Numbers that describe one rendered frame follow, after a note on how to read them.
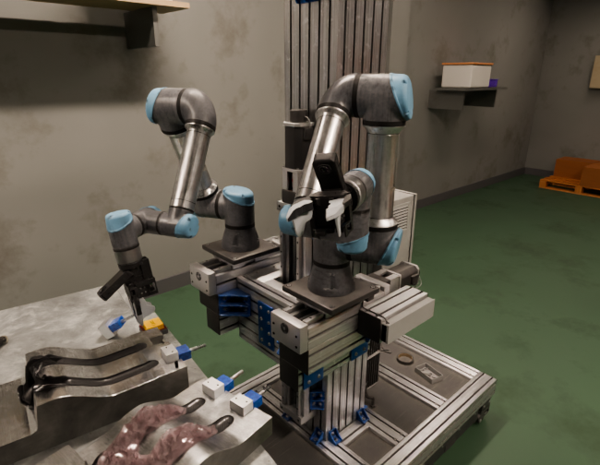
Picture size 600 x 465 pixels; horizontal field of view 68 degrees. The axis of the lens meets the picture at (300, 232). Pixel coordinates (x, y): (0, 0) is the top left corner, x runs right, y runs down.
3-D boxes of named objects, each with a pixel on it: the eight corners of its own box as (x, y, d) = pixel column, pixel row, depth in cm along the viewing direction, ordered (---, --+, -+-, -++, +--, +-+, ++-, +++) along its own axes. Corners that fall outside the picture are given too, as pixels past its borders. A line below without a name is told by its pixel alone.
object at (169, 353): (202, 348, 141) (201, 333, 139) (210, 356, 137) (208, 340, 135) (162, 363, 134) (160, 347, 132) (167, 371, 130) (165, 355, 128)
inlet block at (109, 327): (126, 313, 152) (135, 325, 153) (131, 305, 156) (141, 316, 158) (97, 328, 155) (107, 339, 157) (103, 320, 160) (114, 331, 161)
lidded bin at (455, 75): (460, 87, 572) (462, 64, 563) (490, 87, 544) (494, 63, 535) (438, 87, 541) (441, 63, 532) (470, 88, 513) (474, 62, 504)
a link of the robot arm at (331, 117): (319, 64, 123) (270, 223, 106) (358, 64, 119) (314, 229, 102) (328, 92, 133) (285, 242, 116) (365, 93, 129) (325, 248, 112)
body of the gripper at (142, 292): (159, 294, 138) (150, 258, 135) (131, 304, 134) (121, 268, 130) (151, 288, 144) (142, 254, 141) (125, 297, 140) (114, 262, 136)
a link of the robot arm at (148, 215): (174, 229, 145) (153, 241, 135) (146, 225, 149) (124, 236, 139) (173, 206, 142) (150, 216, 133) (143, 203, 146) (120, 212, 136)
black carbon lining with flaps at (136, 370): (145, 346, 141) (141, 320, 138) (162, 372, 128) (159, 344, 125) (17, 387, 122) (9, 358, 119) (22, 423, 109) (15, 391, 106)
